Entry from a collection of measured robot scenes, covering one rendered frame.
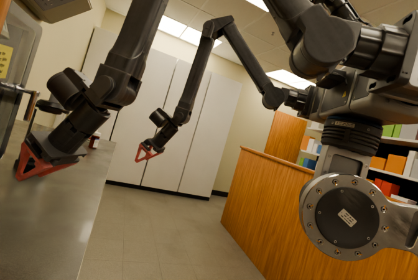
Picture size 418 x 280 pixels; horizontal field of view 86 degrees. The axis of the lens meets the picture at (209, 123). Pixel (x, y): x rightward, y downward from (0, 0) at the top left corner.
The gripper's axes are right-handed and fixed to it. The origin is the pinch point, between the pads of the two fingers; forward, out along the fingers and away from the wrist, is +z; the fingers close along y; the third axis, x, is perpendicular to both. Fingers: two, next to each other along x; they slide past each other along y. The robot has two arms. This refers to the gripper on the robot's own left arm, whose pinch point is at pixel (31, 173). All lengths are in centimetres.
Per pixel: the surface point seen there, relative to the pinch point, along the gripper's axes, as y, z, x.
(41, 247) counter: 2.1, 5.3, 13.1
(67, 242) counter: -1.6, 4.1, 15.1
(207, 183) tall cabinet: -354, 57, 45
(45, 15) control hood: -11.9, -20.6, -36.7
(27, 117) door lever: -14.1, 3.0, -20.6
